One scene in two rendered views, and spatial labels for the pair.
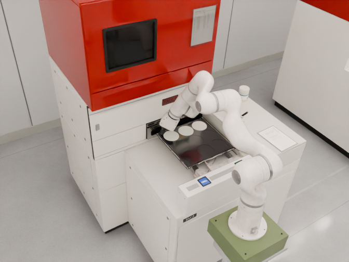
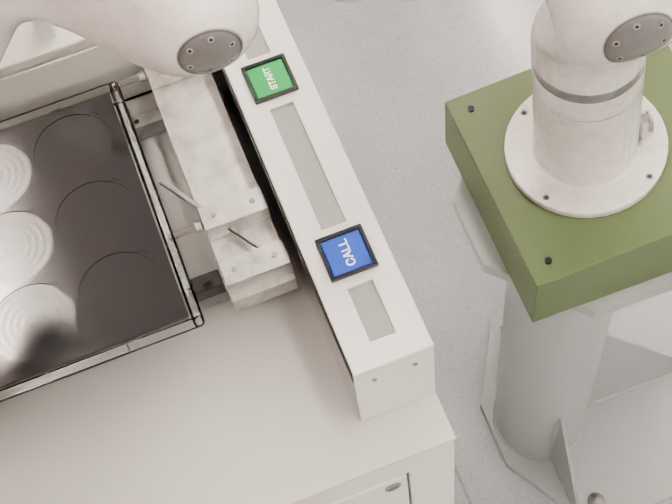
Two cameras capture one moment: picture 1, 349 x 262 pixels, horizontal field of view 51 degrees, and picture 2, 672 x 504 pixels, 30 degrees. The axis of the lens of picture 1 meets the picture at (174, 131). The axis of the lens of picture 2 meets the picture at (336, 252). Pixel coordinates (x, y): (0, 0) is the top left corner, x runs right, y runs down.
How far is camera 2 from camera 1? 123 cm
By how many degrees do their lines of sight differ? 46
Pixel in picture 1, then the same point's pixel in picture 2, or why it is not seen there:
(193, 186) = (367, 305)
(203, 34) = not seen: outside the picture
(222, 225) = (577, 240)
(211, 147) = (88, 185)
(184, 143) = (19, 302)
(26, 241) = not seen: outside the picture
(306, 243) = (332, 74)
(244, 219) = (628, 133)
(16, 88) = not seen: outside the picture
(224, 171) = (293, 155)
